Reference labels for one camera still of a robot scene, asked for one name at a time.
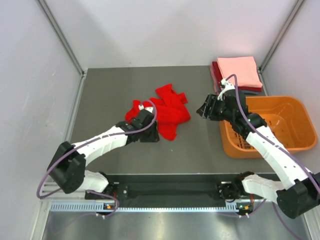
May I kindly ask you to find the grey slotted cable duct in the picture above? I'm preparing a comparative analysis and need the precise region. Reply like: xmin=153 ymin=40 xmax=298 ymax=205
xmin=49 ymin=201 xmax=251 ymax=213

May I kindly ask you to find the aluminium rail profile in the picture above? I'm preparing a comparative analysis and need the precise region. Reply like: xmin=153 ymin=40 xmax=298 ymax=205
xmin=39 ymin=182 xmax=86 ymax=201

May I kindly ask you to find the folded pink t shirt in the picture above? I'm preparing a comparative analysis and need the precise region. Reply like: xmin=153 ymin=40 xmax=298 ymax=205
xmin=217 ymin=56 xmax=263 ymax=89

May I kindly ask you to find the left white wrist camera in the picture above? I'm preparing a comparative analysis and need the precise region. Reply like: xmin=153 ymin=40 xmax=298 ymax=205
xmin=138 ymin=104 xmax=154 ymax=113

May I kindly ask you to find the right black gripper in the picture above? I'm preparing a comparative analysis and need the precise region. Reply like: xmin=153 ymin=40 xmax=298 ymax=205
xmin=196 ymin=94 xmax=234 ymax=123

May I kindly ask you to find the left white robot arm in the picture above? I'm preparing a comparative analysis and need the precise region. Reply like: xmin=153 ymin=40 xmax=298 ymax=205
xmin=47 ymin=107 xmax=160 ymax=199

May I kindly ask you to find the right aluminium frame post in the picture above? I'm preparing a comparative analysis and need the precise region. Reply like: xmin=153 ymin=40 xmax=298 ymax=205
xmin=258 ymin=0 xmax=306 ymax=73

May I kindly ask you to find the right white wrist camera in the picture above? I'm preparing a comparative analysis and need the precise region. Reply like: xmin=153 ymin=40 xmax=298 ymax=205
xmin=217 ymin=78 xmax=236 ymax=101

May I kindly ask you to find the orange plastic basket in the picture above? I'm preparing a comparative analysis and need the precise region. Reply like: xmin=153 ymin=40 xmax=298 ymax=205
xmin=219 ymin=96 xmax=318 ymax=159

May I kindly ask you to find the folded dark red t shirt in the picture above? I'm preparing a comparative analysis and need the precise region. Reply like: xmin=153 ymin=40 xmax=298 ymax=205
xmin=211 ymin=60 xmax=263 ymax=93

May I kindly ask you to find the aluminium frame post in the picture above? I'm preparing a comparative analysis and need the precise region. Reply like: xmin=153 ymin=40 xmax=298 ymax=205
xmin=35 ymin=0 xmax=85 ymax=76
xmin=258 ymin=0 xmax=306 ymax=73

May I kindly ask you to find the left aluminium frame post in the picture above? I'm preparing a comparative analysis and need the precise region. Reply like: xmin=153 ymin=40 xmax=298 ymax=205
xmin=35 ymin=0 xmax=85 ymax=76

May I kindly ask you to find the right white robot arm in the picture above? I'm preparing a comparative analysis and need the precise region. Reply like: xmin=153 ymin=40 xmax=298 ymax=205
xmin=196 ymin=90 xmax=320 ymax=219

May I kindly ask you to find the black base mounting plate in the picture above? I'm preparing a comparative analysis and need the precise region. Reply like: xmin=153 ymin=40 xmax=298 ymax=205
xmin=84 ymin=173 xmax=266 ymax=208

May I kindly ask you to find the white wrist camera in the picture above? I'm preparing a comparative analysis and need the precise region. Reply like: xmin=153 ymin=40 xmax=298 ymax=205
xmin=217 ymin=78 xmax=236 ymax=101
xmin=138 ymin=104 xmax=154 ymax=113

